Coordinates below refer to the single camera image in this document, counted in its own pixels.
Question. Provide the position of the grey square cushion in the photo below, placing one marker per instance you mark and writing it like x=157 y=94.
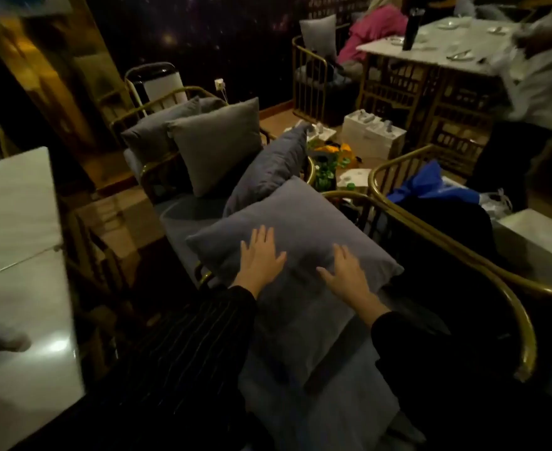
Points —
x=149 y=133
x=215 y=145

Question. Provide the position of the marble table with lattice base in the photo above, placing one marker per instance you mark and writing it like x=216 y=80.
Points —
x=464 y=39

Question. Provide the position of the large white box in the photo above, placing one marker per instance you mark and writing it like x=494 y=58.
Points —
x=539 y=239

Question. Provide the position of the black bottle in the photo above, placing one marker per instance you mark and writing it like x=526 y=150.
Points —
x=412 y=30

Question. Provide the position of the light grey cushion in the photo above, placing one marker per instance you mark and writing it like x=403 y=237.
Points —
x=318 y=37

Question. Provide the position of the small white box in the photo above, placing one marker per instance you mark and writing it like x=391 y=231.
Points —
x=353 y=178

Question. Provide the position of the white controller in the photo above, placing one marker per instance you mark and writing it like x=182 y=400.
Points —
x=388 y=126
x=366 y=117

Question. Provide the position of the person's left forearm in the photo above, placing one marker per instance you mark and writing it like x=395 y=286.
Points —
x=196 y=352

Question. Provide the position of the person's left hand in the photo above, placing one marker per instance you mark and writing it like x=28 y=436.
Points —
x=257 y=263

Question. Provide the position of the white power adapter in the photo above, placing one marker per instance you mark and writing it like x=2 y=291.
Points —
x=219 y=84

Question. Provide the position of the person's right hand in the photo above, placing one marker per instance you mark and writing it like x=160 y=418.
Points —
x=348 y=281

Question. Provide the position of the white plate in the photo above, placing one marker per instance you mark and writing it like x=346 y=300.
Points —
x=448 y=24
x=461 y=55
x=497 y=30
x=396 y=41

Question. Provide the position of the blue plastic bag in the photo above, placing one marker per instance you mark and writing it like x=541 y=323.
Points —
x=426 y=183

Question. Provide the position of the person's right forearm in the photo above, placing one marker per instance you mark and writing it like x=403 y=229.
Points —
x=426 y=371

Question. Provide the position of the open white headset box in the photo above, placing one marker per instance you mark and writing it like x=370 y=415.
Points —
x=320 y=136

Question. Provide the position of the white plastic bag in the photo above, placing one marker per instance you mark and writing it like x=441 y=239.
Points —
x=494 y=206

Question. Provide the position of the blue-grey square cushion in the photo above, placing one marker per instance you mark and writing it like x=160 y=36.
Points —
x=304 y=220
x=269 y=171

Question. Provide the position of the white marble table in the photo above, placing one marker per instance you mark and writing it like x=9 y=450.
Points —
x=18 y=220

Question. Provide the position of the gold mirrored pillar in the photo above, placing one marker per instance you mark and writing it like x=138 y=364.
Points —
x=46 y=65

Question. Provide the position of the white foam box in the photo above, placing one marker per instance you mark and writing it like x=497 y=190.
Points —
x=358 y=136
x=388 y=145

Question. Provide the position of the black clothing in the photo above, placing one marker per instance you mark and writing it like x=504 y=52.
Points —
x=449 y=225

